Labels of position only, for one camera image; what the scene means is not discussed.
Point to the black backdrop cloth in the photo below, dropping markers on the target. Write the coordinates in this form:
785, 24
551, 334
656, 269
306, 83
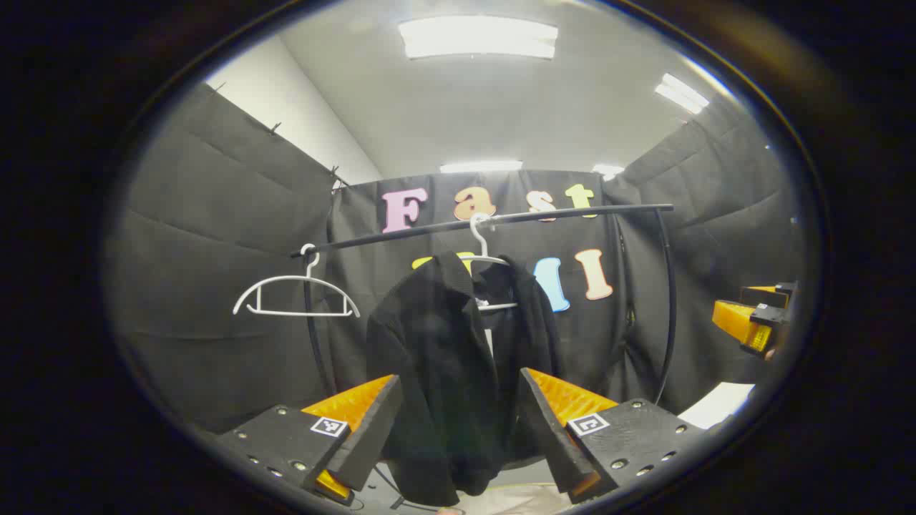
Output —
215, 250

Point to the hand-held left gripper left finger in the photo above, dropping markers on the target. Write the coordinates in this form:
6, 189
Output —
368, 436

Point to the large ceiling light panel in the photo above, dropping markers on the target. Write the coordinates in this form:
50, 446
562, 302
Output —
478, 37

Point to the black jacket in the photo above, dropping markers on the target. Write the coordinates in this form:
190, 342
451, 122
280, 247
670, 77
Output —
444, 357

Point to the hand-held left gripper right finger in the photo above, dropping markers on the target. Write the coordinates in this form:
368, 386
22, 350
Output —
551, 429

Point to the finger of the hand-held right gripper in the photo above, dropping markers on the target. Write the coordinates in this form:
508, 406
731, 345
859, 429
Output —
737, 322
766, 295

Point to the white clothes hanger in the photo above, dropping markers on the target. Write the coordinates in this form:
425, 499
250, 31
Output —
480, 239
300, 313

